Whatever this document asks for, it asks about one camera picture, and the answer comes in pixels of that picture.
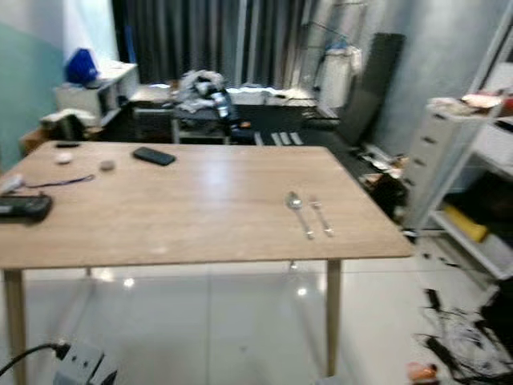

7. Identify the small white device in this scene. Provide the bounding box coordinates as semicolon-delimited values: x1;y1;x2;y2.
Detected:
2;175;25;193

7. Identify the black handheld controller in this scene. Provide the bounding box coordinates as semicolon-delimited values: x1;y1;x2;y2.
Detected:
0;195;53;224

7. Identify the small brown cardboard box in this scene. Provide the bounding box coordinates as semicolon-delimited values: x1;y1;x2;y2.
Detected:
20;128;49;153

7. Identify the light wooden table leg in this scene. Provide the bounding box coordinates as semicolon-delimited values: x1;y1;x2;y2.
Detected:
325;259;342;376
4;270;26;384

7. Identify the white low cabinet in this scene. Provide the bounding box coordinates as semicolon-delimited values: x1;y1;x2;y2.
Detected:
55;63;139;121

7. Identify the blue bag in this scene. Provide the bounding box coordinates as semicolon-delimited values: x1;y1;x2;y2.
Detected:
66;48;99;86

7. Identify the black smartphone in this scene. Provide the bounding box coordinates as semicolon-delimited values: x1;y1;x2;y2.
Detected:
132;147;177;167

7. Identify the grey and black equipment pile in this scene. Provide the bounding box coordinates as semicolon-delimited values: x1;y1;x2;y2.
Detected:
178;69;241;129

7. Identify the dark grey curtain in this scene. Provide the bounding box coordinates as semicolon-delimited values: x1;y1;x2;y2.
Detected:
112;0;313;87

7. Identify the silver metal spoon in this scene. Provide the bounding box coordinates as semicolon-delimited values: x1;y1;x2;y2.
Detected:
285;191;315;240

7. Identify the small silver metal fork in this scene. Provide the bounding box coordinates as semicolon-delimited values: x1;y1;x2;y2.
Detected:
310;197;335;237

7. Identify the white hanging garment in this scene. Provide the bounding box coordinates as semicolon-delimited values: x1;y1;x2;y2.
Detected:
317;44;363;113

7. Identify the black leaning panel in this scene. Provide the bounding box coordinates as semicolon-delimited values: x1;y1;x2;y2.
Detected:
337;33;406;147

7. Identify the black bag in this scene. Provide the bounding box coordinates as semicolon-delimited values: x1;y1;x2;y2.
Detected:
369;172;406;217

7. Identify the grey drawer cabinet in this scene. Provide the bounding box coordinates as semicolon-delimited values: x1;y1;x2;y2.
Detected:
401;104;490;232

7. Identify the small orange object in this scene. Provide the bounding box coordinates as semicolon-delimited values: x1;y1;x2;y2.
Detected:
406;363;440;385

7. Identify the yellow flat item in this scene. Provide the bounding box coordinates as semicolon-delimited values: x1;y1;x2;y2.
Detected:
441;205;490;243

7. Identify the pale clutter heap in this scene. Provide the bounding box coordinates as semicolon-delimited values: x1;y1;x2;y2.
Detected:
426;92;513;117

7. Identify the blue lanyard cord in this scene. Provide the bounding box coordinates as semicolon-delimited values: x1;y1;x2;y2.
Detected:
26;175;95;190

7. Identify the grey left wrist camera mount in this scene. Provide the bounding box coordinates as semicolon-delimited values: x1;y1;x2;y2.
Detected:
53;340;117;385

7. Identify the tangle of black cables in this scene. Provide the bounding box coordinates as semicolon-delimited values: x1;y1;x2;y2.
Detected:
417;285;513;385

